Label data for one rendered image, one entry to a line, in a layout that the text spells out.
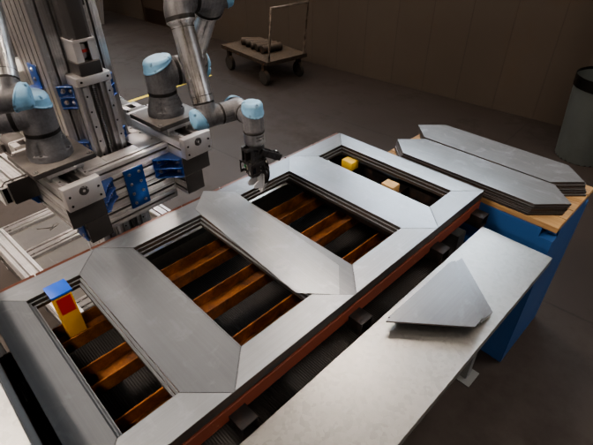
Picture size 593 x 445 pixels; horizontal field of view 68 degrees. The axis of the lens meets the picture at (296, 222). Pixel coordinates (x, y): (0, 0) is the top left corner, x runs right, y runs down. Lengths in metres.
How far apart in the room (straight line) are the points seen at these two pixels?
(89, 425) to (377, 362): 0.72
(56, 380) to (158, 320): 0.27
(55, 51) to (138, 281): 0.92
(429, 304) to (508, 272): 0.37
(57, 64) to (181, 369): 1.22
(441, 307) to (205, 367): 0.70
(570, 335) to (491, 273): 1.08
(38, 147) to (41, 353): 0.74
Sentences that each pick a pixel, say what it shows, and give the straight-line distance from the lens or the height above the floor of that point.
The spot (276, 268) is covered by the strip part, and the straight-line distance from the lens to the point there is 1.38.
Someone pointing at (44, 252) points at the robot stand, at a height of 0.22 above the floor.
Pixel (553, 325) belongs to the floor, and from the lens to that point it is 2.66.
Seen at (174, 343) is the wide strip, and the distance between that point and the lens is 1.23.
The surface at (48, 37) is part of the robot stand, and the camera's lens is 1.89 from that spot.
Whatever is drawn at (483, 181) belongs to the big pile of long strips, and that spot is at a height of 0.85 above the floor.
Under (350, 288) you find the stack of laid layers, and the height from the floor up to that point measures 0.85.
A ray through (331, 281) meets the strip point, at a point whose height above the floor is 0.85.
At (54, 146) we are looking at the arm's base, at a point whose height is 1.09.
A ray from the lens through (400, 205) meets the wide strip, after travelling 1.68.
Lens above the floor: 1.78
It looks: 37 degrees down
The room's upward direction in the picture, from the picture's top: 1 degrees counter-clockwise
